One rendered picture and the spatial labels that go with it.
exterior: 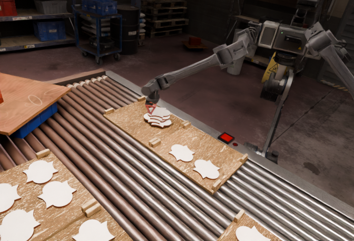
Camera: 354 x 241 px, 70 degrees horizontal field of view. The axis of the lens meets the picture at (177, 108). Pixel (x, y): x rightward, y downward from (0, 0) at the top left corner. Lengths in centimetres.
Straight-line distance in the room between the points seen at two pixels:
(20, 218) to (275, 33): 163
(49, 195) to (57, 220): 12
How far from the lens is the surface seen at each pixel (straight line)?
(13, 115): 150
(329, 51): 131
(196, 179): 123
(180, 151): 134
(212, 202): 119
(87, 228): 104
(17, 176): 129
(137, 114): 162
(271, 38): 179
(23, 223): 111
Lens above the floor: 180
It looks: 30 degrees down
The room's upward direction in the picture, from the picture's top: 8 degrees clockwise
